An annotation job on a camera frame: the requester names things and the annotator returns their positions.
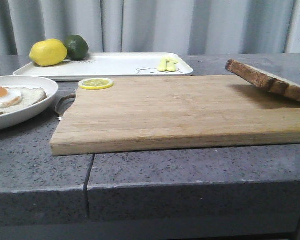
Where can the grey curtain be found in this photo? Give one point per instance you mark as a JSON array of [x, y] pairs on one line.
[[184, 27]]

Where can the white rectangular tray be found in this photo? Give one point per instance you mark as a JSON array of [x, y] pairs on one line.
[[107, 65]]

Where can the green lime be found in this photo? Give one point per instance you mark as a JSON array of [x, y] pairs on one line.
[[77, 47]]

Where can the yellow lemon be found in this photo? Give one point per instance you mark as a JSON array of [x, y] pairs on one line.
[[49, 52]]

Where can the fried egg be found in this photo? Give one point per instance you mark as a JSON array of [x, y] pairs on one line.
[[9, 97]]

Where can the white round plate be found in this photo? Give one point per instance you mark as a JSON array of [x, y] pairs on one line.
[[50, 87]]

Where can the wooden cutting board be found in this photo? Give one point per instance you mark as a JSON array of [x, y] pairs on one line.
[[181, 112]]

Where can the lemon slice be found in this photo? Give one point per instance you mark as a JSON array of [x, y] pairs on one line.
[[95, 83]]

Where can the white bread slice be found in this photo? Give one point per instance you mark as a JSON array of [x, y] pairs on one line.
[[264, 80]]

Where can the metal cutting board handle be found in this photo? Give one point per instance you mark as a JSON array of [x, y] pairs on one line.
[[60, 107]]

